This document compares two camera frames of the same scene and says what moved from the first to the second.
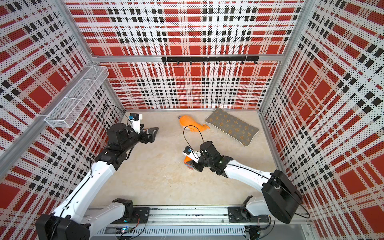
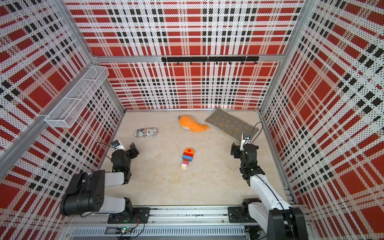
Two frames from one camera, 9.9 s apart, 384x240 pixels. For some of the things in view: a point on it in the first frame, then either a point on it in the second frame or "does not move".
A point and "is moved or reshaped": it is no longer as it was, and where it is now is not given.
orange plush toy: [186, 120] does not move
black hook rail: [210, 59] does not move
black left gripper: [151, 137] -> [133, 151]
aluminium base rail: [197, 223] does not move
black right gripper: [195, 165] -> [235, 150]
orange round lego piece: [187, 159] is moved or reshaped
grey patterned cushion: [237, 129] does not move
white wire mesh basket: [63, 115] does not move
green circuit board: [124, 230] does not move
